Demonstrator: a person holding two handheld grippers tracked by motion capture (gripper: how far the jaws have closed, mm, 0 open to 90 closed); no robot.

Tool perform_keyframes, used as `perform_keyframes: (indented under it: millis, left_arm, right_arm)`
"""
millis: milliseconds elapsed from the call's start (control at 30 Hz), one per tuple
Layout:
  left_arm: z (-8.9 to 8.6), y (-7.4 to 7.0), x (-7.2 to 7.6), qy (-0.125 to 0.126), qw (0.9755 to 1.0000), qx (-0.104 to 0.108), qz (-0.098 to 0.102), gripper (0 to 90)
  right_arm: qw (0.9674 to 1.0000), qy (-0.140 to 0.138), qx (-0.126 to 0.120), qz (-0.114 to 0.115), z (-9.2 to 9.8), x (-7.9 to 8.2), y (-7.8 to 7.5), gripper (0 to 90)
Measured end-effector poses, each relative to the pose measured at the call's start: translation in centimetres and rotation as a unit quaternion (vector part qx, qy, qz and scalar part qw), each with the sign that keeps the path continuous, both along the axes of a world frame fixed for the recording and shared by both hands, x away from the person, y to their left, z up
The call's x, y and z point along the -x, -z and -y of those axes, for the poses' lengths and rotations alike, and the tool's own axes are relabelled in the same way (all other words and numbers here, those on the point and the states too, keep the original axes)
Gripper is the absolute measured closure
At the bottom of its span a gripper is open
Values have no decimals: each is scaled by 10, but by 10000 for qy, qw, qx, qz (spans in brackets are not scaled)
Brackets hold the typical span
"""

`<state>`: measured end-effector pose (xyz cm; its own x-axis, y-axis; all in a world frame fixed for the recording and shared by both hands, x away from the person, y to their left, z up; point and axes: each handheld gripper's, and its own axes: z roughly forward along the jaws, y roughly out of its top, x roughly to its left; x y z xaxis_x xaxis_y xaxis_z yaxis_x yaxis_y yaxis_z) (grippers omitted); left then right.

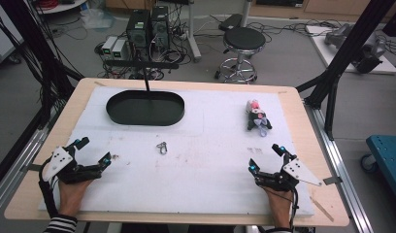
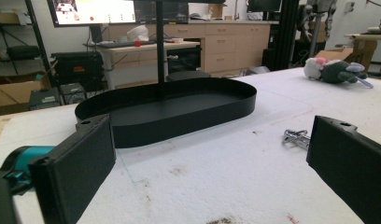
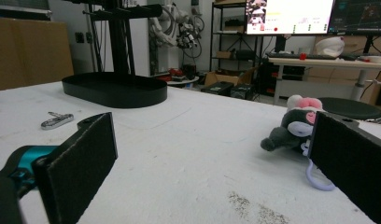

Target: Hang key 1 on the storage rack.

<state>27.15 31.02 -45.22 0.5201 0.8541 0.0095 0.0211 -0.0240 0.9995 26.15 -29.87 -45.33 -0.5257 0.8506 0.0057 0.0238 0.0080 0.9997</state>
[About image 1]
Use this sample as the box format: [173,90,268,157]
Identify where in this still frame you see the white floor board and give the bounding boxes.
[305,24,396,76]

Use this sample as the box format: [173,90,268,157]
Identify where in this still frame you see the bundle of floor cables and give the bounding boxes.
[247,18,345,37]

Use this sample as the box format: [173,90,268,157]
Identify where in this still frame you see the black flat case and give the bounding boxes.
[217,13,245,32]

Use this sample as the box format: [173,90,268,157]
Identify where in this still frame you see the round white table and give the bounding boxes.
[33,0,87,15]

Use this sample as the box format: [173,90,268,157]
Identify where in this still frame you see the silver carabiner keyring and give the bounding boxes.
[155,141,169,155]

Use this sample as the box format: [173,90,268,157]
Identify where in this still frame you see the person's right hand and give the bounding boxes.
[263,185,295,230]

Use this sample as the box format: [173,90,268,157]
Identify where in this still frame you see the white foam mat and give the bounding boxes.
[38,84,315,217]

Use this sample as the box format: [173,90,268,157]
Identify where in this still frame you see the black frame post with cables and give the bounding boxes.
[0,0,84,130]

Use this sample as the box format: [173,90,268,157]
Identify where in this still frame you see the grey power supply box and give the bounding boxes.
[111,39,129,62]
[101,35,119,61]

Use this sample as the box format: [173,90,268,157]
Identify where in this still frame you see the grey robot parts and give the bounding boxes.
[324,22,387,74]

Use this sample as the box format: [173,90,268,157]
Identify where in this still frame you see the black computer tower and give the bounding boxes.
[149,5,171,50]
[125,9,152,51]

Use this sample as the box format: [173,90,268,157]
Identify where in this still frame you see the person's left hand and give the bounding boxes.
[57,179,94,216]

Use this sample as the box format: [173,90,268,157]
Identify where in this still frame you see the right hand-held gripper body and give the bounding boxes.
[254,157,323,192]

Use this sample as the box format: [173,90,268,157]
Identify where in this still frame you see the blue cart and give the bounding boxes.
[360,134,396,209]

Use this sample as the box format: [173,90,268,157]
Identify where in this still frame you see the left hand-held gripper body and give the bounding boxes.
[41,146,103,185]

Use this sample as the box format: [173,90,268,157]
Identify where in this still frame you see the black oval tray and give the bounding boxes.
[105,89,186,127]

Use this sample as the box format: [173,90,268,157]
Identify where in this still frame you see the black T-shaped stand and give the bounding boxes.
[105,59,180,93]

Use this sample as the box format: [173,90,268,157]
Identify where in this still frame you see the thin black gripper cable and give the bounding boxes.
[288,186,300,231]

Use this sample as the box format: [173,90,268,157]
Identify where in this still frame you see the grey metal bracket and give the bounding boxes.
[322,176,344,186]
[19,162,43,173]

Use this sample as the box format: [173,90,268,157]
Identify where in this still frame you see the aluminium table rail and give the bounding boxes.
[0,105,68,213]
[303,98,376,233]

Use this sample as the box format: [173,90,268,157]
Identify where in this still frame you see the small plush toy keychain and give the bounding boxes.
[245,98,274,138]

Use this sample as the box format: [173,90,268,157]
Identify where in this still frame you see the black round stool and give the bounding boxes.
[214,26,268,84]

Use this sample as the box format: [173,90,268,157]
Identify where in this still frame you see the wooden stick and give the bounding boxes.
[310,195,335,223]

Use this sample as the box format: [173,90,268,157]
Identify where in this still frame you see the clear plastic bag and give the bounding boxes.
[80,7,116,31]

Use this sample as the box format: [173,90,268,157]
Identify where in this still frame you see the grey metal desk leg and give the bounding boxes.
[185,0,203,63]

